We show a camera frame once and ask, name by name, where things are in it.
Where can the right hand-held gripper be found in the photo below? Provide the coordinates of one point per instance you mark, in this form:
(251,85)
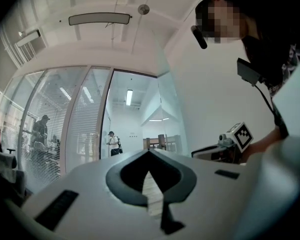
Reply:
(242,137)

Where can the black box on chest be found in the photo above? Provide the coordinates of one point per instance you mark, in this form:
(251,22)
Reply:
(247,71)

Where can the black head-mounted camera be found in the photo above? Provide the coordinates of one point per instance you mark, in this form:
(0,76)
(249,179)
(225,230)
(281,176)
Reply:
(201,40)

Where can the glass partition with blinds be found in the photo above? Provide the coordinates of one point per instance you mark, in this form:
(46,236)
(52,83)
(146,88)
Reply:
(52,104)

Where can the grey fabric office chair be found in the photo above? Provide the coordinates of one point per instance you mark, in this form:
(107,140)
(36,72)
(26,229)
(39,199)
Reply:
(7,169)

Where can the dark wooden high table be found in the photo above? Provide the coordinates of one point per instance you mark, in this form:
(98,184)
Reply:
(161,140)

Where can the rectangular ceiling light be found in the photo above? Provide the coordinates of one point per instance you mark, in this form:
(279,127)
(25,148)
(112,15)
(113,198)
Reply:
(27,38)

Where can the corridor fluorescent lamp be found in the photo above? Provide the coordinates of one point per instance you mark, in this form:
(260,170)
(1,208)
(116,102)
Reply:
(129,97)

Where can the round ceiling smoke detector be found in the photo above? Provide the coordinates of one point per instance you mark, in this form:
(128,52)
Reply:
(143,9)

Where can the person's right forearm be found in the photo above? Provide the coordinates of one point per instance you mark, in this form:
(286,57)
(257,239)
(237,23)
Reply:
(262,144)

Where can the long ceiling light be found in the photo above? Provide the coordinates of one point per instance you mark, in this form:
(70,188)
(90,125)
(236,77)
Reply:
(100,19)

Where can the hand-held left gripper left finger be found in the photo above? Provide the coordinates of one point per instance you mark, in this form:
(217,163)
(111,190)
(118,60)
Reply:
(90,196)

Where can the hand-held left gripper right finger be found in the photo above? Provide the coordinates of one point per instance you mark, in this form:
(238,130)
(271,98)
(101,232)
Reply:
(205,196)

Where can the person's head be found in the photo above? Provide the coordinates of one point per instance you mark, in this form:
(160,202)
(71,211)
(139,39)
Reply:
(222,21)

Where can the person's dark patterned clothing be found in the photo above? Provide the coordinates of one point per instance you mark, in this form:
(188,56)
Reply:
(291,64)

